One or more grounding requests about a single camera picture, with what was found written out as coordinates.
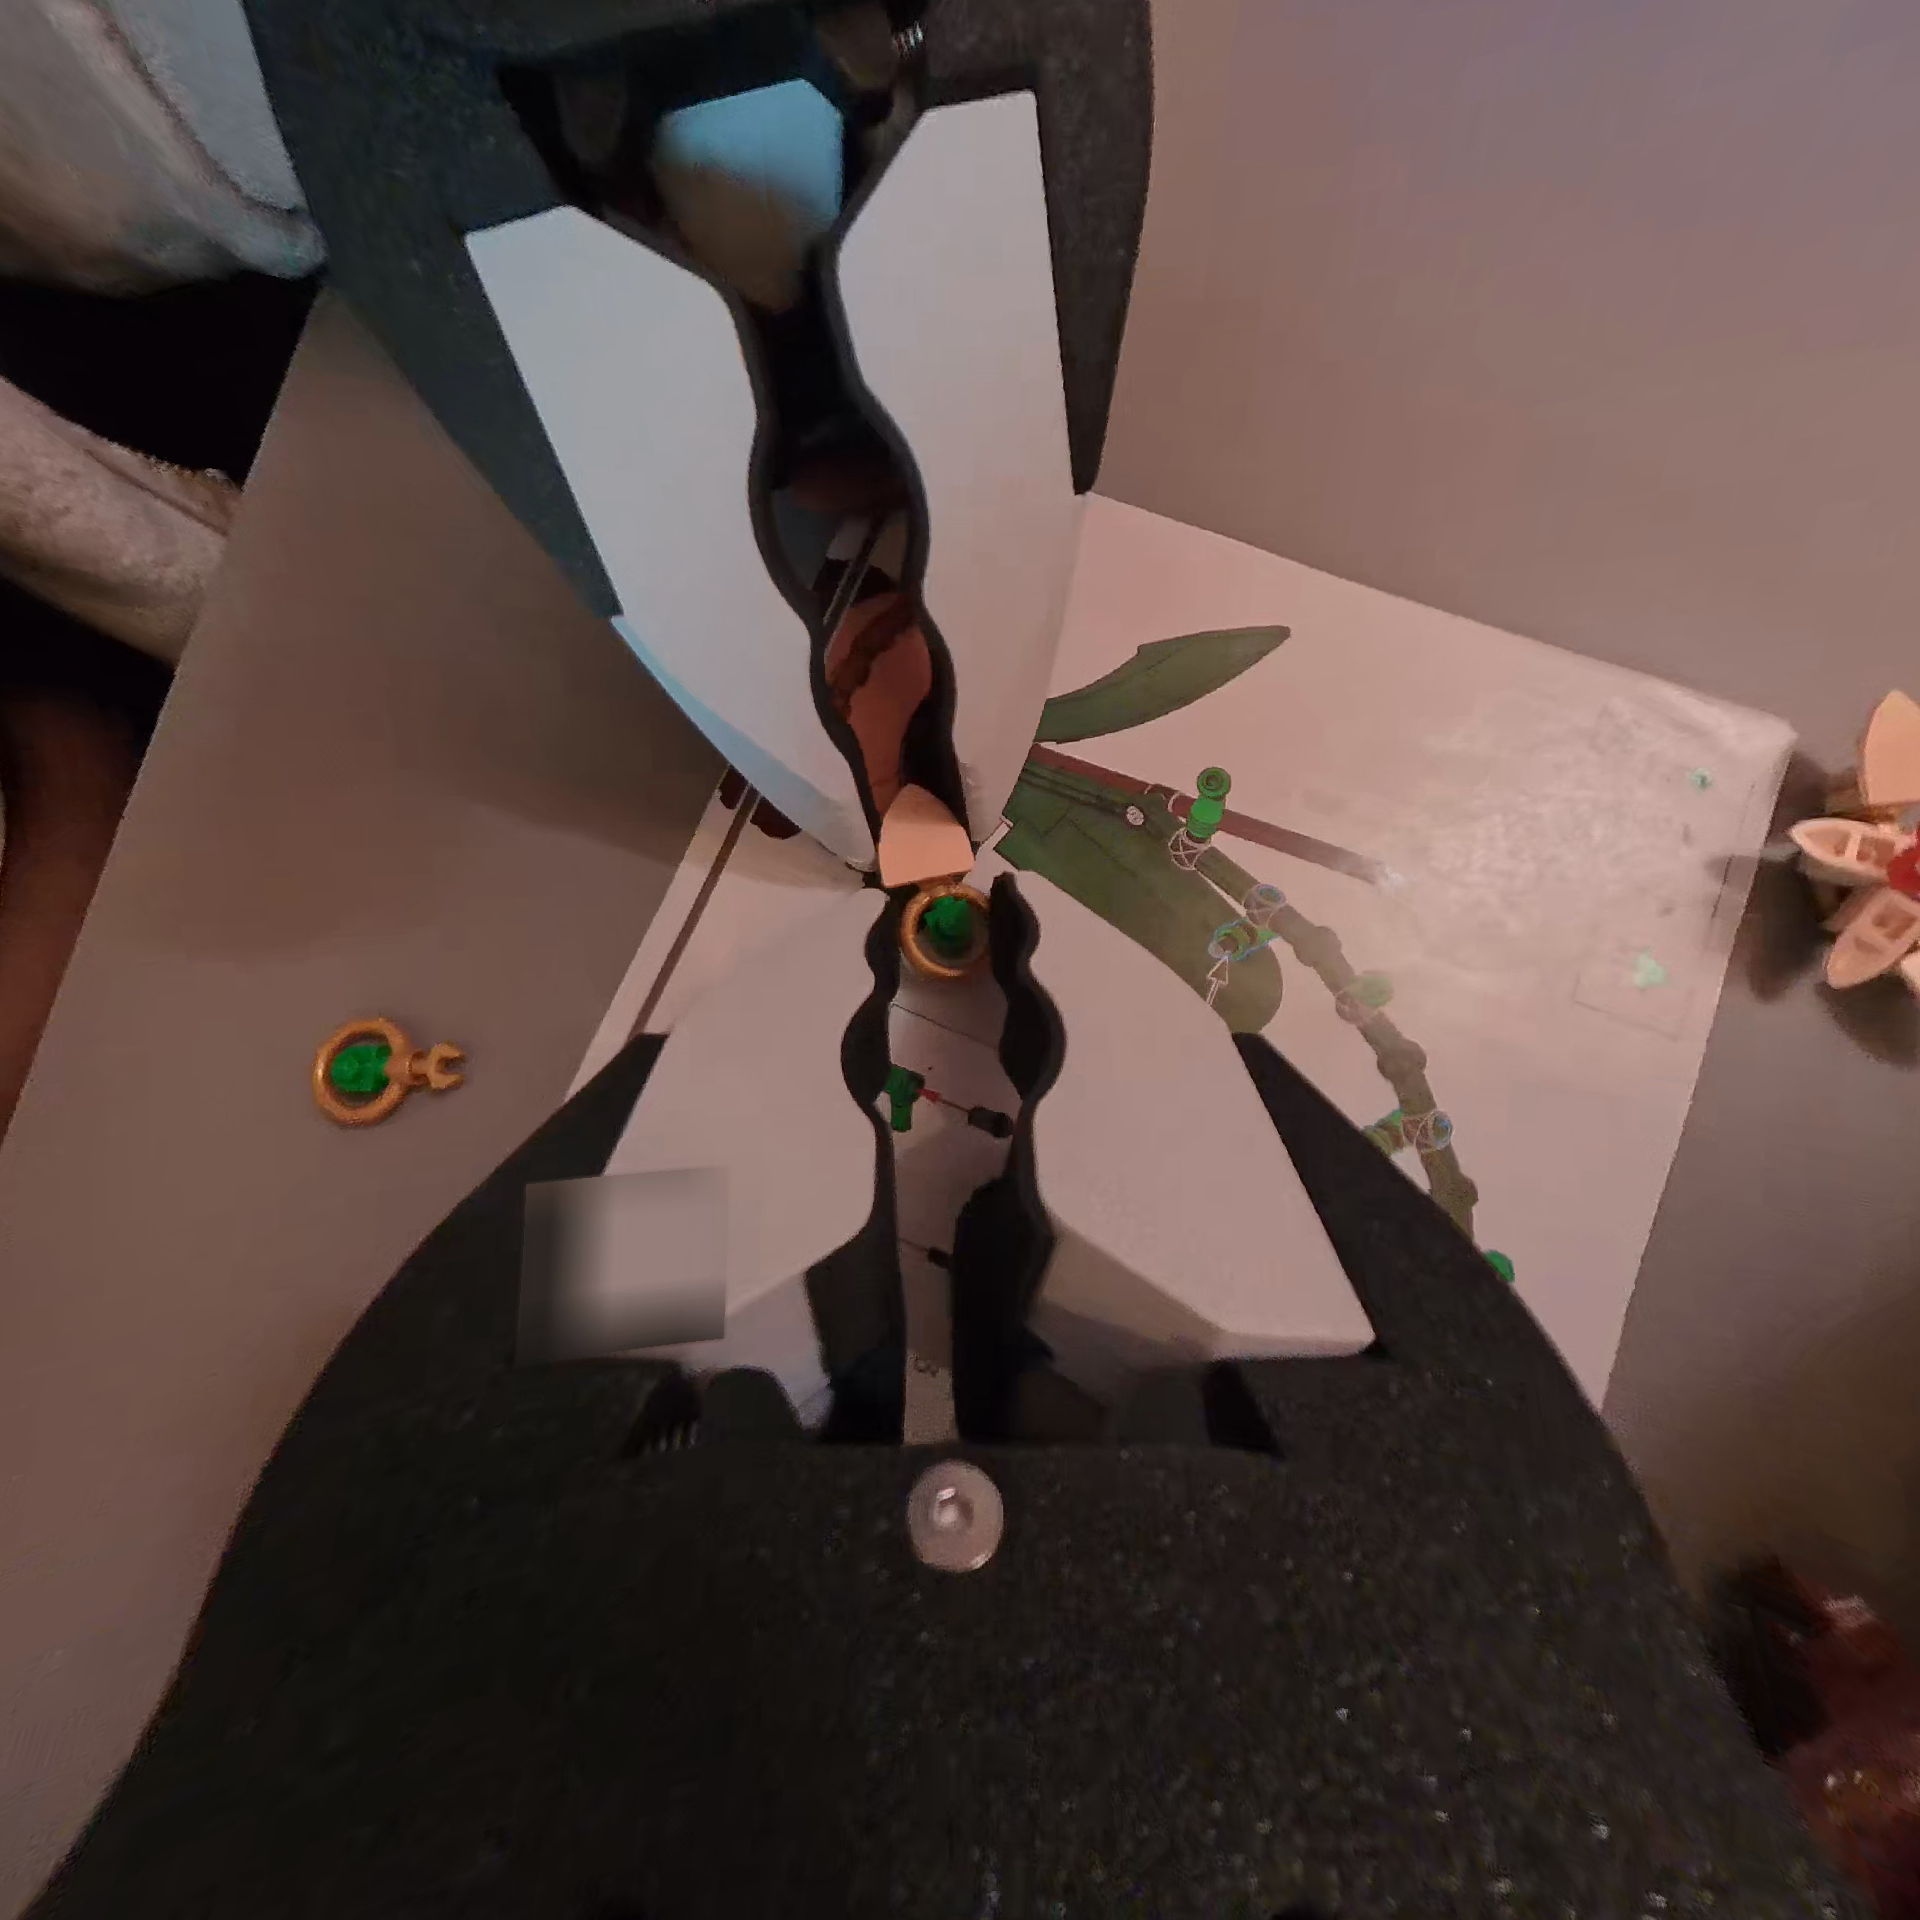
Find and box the pale grey cloth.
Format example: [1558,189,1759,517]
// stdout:
[0,0,329,294]

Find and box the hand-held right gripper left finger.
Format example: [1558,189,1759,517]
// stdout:
[517,890,910,1445]

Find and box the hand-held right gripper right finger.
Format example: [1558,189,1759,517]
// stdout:
[950,870,1383,1445]

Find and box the white fluffy cloth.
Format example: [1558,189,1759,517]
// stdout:
[0,375,243,662]

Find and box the tan shield-shaped brick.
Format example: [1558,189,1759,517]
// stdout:
[874,791,980,890]

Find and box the gold ring brick green stud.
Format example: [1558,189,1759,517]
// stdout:
[310,1017,471,1129]
[897,882,995,986]

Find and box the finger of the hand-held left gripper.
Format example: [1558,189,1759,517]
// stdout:
[462,200,887,873]
[815,88,1089,863]

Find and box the open instruction booklet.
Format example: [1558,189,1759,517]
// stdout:
[562,490,1801,1418]

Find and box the tan brick flower red centre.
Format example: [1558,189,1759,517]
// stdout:
[1785,690,1920,999]

